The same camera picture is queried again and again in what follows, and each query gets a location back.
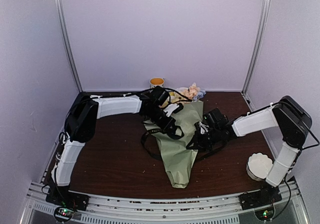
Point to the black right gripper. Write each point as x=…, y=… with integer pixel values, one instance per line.
x=198, y=144

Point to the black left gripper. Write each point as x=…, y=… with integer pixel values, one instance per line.
x=166, y=124

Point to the cream fake flower bunch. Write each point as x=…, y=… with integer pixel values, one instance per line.
x=172, y=98

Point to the green wrapping paper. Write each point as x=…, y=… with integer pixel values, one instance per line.
x=177, y=159

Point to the white round bowl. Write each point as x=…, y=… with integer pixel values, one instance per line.
x=181, y=89

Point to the pink fake flower stem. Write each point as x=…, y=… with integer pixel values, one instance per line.
x=191, y=91

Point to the blue fake flower stem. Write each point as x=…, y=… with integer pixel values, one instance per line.
x=199, y=95

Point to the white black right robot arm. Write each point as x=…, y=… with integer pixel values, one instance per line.
x=285, y=125

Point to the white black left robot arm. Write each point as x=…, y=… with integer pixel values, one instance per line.
x=80, y=123

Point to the patterned cup yellow inside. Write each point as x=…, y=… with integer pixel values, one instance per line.
x=156, y=82

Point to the white scalloped bowl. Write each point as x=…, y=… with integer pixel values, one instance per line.
x=258, y=166

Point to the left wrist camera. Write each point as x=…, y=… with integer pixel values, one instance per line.
x=173, y=109

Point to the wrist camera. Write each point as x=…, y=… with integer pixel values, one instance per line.
x=213, y=120
x=173, y=109

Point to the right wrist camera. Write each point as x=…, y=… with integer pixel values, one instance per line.
x=213, y=120

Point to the aluminium front rail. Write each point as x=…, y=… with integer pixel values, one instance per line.
x=216, y=209

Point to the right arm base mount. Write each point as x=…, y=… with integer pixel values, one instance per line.
x=262, y=201

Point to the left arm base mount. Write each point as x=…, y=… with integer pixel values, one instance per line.
x=68, y=203

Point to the right aluminium frame post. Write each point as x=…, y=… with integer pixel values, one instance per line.
x=264, y=14

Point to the aluminium frame post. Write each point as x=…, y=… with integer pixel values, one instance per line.
x=264, y=14
x=67, y=44

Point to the left aluminium frame post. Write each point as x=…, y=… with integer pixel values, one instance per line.
x=67, y=44

